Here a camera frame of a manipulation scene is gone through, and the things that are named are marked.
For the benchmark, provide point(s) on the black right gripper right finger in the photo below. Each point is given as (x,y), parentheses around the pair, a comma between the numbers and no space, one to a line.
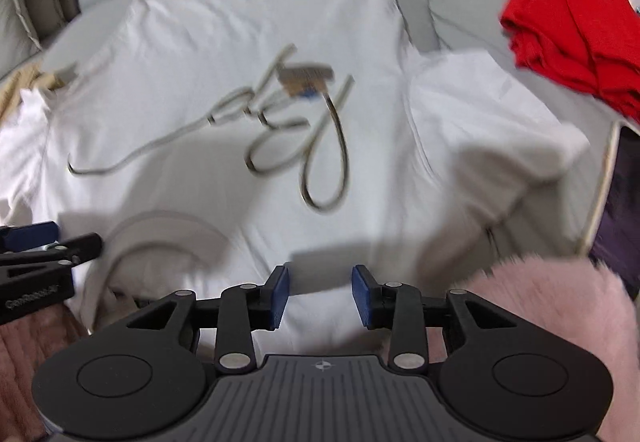
(404,311)

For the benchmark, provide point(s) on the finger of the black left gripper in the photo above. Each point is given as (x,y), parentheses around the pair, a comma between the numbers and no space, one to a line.
(76,251)
(28,237)

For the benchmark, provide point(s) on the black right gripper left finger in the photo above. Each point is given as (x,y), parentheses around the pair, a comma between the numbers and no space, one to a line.
(239,311)

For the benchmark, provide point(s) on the white printed t-shirt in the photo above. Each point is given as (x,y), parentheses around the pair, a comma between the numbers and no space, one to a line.
(208,141)

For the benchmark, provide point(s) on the dusty pink ribbed fabric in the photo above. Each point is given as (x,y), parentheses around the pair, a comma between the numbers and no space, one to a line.
(25,344)

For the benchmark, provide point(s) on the beige crumpled garment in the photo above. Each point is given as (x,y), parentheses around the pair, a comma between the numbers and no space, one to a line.
(26,77)

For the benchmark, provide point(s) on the pink fluffy garment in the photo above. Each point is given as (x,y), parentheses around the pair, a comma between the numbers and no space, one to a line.
(580,302)

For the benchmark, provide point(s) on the smartphone with cream case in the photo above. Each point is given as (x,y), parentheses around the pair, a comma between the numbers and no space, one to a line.
(612,231)

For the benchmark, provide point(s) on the red folded garment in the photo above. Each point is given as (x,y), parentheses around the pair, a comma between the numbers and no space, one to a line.
(591,46)

